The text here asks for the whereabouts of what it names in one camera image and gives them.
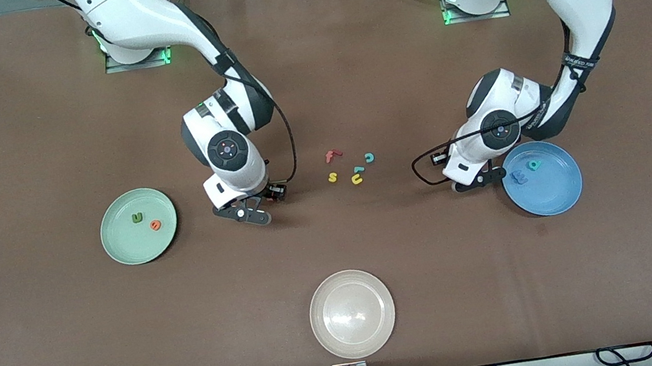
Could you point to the red foam letter f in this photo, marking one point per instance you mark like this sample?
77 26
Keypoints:
330 157

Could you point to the beige round plate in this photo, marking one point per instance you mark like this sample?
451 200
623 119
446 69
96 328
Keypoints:
352 314

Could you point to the blue foam letter m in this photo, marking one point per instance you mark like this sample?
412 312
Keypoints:
519 178

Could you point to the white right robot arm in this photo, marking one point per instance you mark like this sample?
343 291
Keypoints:
142 15

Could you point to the blue round plate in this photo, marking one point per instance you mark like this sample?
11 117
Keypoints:
552 186

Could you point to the orange foam letter e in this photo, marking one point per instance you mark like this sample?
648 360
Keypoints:
156 228

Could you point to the cyan foam letter c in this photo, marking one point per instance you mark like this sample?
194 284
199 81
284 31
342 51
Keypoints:
366 157

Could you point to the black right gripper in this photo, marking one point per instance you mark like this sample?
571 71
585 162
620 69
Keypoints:
268 193

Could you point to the cyan foam letter l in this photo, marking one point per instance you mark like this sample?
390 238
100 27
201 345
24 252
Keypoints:
358 169

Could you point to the yellow foam letter s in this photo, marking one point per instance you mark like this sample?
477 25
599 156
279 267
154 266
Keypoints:
332 177

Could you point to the green foam letter n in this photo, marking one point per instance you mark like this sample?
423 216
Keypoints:
135 219

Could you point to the green round plate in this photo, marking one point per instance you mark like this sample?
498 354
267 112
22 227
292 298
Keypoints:
133 246

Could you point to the yellow foam letter u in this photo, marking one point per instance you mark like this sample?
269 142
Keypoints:
357 182

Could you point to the teal letter p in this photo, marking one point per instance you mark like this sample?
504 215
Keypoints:
534 165

